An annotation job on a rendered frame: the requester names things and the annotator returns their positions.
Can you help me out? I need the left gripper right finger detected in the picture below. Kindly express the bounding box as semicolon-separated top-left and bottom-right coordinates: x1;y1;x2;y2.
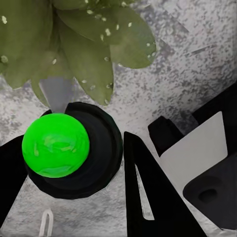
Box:
123;131;207;237

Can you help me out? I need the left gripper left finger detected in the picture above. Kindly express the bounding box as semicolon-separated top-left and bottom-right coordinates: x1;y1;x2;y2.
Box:
0;135;28;228

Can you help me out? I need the insectifuge atomizer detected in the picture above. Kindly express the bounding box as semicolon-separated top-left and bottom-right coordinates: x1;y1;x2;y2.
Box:
22;77;124;200

